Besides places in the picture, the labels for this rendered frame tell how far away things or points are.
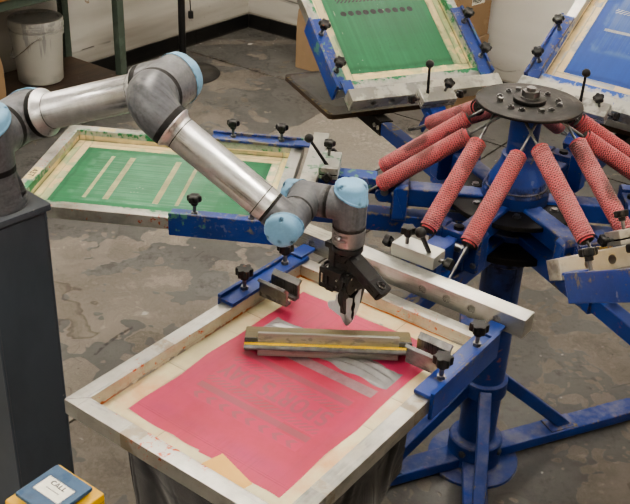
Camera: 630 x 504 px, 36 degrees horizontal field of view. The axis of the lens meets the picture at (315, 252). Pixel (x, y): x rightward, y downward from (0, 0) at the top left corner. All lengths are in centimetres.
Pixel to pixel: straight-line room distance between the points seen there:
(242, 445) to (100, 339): 206
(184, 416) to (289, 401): 23
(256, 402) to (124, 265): 244
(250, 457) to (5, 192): 85
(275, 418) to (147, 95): 72
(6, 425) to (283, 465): 94
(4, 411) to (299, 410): 87
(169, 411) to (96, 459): 137
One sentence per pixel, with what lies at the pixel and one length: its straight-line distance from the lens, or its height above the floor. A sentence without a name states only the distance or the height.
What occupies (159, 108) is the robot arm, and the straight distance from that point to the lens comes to 204.
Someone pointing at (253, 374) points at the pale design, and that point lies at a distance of 217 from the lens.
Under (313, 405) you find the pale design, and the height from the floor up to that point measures 95.
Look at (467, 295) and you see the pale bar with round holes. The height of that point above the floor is 104.
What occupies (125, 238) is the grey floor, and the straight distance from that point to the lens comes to 469.
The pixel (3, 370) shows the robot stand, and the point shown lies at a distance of 252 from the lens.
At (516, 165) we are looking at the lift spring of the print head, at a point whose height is 121.
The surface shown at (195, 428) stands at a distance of 204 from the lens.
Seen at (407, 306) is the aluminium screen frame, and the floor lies 99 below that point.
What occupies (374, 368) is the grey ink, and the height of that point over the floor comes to 96.
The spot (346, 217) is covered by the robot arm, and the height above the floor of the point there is 128.
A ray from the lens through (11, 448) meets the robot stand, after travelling 269.
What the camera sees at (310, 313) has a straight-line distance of 238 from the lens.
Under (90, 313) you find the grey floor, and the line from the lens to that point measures 415.
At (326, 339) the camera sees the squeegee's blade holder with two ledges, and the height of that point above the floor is 100.
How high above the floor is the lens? 226
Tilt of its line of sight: 30 degrees down
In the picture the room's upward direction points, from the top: 3 degrees clockwise
